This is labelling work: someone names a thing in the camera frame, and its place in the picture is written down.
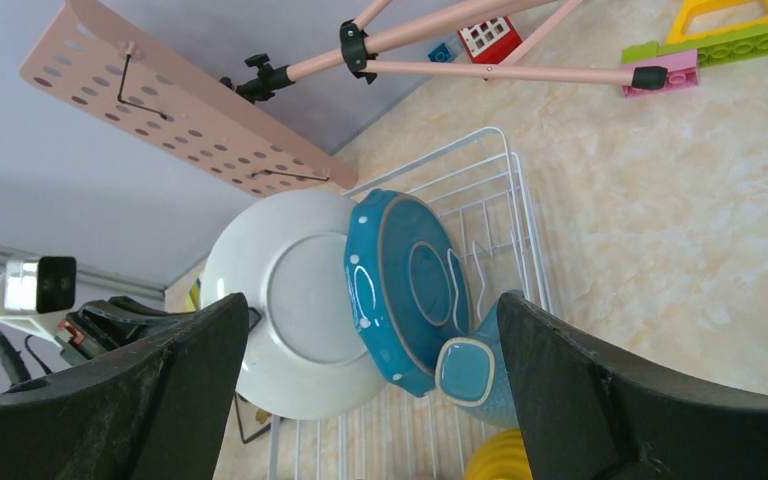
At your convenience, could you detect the pink pegboard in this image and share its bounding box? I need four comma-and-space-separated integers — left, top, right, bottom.
20, 1, 358, 197

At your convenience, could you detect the yellow toy frame block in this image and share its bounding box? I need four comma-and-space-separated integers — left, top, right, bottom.
665, 0, 768, 45

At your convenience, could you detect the pink toy brick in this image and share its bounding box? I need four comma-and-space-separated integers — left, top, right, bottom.
621, 49, 700, 98

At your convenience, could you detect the green toy brick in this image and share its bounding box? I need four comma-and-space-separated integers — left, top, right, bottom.
620, 24, 768, 68

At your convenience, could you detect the small blue toy block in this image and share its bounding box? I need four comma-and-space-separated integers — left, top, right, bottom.
427, 43, 456, 63

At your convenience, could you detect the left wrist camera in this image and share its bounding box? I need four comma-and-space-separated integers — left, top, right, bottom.
0, 256, 77, 341

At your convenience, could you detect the blue floral mug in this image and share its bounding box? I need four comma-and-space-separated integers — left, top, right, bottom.
435, 302, 519, 429

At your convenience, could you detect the red white toy block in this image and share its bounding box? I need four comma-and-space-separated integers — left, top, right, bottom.
457, 16, 523, 64

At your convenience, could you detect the pink tripod stand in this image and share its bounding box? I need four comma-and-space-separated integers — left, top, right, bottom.
218, 0, 670, 105

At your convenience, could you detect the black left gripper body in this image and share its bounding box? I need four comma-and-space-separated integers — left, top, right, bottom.
55, 296, 183, 365

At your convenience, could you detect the white wire dish rack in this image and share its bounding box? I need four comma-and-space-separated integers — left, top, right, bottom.
266, 127, 552, 479

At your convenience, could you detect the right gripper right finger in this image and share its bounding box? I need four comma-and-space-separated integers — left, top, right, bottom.
496, 293, 768, 479

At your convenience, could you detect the yellow green toy block stack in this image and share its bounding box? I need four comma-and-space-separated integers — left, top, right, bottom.
184, 278, 201, 312

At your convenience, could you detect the yellow ribbed bowl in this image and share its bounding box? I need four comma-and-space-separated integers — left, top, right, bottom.
464, 429, 534, 480

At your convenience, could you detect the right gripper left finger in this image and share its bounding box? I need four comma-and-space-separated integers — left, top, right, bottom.
0, 293, 250, 479

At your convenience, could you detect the blue polka dot plate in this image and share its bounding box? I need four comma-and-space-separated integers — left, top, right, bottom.
343, 189, 472, 398

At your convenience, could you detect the round printed white plate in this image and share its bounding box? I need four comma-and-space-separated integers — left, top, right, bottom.
201, 189, 385, 420

